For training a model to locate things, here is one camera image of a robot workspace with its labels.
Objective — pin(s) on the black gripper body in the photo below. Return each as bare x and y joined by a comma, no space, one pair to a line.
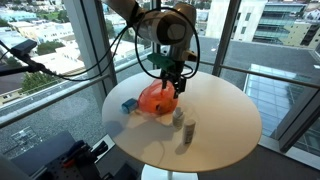
173,74

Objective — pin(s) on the white and orange bottle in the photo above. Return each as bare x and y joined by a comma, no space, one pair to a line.
178,118

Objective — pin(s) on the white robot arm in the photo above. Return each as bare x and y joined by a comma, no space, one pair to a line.
166,26

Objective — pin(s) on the orange plastic bag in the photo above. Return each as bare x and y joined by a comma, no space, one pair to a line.
150,98

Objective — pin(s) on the blue and white box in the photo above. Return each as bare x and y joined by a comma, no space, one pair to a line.
129,106

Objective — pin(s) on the white cylindrical tube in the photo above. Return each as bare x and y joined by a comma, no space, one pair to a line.
189,131

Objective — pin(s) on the grey window mullion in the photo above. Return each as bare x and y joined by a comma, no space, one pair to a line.
91,43
226,33

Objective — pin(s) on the metal window handrail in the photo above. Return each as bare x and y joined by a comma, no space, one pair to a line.
266,76
50,98

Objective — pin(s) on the black equipment cart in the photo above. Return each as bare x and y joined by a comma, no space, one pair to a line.
43,156

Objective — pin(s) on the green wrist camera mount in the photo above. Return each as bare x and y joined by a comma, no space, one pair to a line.
160,60

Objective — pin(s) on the dark slanted window frame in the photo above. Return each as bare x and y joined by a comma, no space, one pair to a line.
300,126

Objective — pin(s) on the black camera on stand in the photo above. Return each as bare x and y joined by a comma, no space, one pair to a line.
23,47

